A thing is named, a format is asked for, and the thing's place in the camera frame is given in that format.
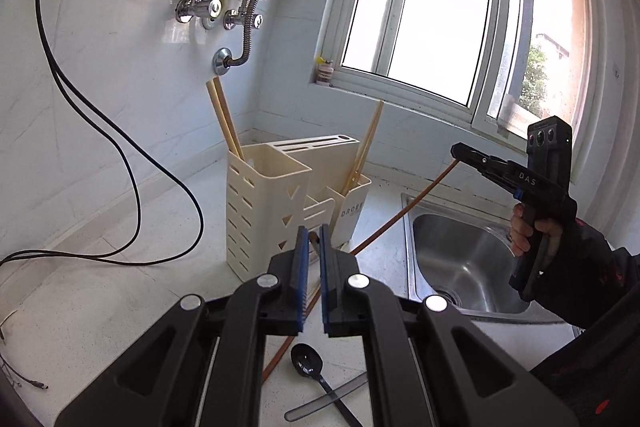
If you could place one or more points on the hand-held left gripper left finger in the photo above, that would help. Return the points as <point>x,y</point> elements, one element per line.
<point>301,277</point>

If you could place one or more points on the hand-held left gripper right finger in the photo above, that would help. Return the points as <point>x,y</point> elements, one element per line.
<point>326,277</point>

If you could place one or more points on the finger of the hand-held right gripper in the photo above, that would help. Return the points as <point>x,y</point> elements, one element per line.
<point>480,162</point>

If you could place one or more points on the cream plastic utensil holder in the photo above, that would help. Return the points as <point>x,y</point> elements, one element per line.
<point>260,217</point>

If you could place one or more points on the reddish brown chopstick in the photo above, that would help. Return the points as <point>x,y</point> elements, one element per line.
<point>405,206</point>

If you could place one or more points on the light wooden chopstick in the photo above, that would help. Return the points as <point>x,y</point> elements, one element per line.
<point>361,162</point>
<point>221,117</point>
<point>372,127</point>
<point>230,117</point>

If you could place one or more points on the person's right forearm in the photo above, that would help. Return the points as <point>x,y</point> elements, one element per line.
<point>590,267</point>

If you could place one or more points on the person's right hand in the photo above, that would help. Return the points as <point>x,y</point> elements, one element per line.
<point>520,227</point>

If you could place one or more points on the black spoon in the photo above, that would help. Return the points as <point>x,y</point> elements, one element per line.
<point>306,359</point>

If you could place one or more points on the stainless steel sink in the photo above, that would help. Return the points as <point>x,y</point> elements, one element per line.
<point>465,257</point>

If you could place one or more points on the dark plastic knife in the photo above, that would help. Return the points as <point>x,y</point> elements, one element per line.
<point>310,409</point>

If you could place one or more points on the small jar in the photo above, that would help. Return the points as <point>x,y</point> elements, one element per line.
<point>325,74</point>

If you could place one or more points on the white framed window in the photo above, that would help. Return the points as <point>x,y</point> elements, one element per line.
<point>340,7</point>

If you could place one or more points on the chrome angle valve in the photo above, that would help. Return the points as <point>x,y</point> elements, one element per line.
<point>242,19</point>
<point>197,9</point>

